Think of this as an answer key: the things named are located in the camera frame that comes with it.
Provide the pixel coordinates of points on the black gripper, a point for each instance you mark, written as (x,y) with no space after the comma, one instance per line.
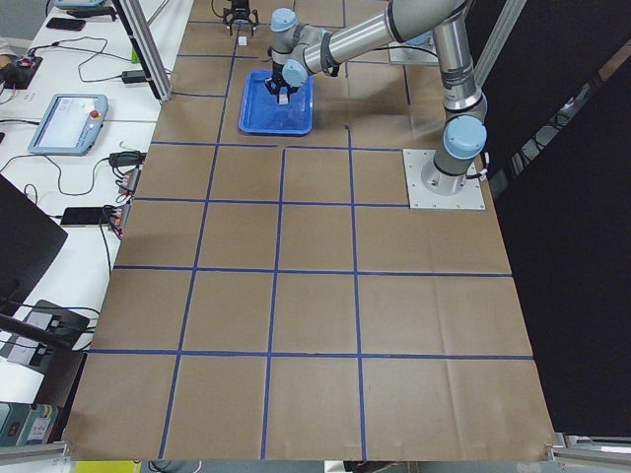
(239,8)
(276,80)

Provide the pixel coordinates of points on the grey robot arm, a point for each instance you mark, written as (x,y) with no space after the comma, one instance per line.
(299,50)

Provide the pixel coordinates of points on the blue plastic tray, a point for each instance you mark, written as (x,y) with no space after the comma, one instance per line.
(262,114)

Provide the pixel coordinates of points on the black power adapter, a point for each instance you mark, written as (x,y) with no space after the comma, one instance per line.
(133,77)

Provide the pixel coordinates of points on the teach pendant tablet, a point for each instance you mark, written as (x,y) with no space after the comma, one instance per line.
(70,126)

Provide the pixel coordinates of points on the smartphone on desk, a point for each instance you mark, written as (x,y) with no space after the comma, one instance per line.
(77,217)

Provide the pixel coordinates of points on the black monitor stand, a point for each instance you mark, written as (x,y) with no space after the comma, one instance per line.
(49,325)

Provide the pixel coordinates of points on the aluminium frame post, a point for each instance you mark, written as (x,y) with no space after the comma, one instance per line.
(138,31)

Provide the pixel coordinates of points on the usb hub with cables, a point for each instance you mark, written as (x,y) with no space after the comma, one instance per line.
(127,184)

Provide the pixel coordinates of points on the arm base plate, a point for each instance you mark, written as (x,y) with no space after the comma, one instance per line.
(429,189)

